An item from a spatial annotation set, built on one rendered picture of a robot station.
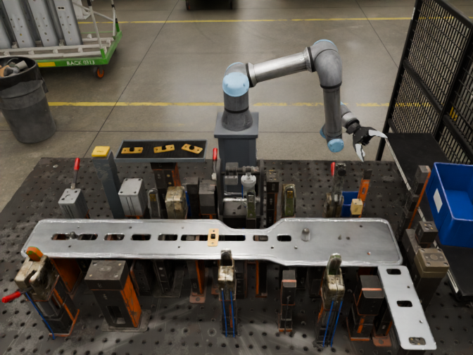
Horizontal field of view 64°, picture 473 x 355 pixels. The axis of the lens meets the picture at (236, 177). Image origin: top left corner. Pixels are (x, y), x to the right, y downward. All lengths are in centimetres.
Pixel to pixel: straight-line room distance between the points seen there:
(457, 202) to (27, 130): 360
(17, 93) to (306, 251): 312
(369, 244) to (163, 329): 84
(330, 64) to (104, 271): 121
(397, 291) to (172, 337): 82
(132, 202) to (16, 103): 262
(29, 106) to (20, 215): 191
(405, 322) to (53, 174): 196
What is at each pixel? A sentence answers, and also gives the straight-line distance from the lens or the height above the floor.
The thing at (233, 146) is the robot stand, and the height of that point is 103.
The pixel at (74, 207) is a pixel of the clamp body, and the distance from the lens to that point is 165.
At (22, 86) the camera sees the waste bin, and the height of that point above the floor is 60.
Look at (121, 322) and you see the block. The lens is 161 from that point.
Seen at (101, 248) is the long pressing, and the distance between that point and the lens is 150.
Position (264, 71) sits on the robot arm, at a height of 131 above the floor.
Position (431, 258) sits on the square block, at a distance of 142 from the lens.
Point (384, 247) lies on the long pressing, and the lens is 148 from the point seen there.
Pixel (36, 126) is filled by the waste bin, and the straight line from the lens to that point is 414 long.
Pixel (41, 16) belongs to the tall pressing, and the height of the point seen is 67.
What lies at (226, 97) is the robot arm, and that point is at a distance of 175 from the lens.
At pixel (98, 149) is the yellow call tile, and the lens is 171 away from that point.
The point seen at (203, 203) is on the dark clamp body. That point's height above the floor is 103.
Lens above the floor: 208
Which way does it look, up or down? 40 degrees down
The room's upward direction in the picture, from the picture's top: 2 degrees counter-clockwise
